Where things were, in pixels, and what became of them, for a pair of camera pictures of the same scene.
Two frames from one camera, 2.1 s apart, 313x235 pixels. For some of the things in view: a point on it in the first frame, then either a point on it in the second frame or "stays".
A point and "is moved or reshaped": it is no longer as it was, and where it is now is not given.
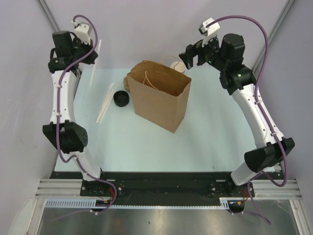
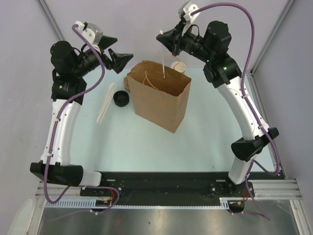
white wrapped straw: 101,113 stays
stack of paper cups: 179,66 stays
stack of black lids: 121,98 stays
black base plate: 139,188 stays
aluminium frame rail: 262,188 stays
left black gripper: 92,57 -> 119,60
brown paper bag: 160,91 stays
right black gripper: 187,57 -> 173,39
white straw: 96,64 is moved or reshaped
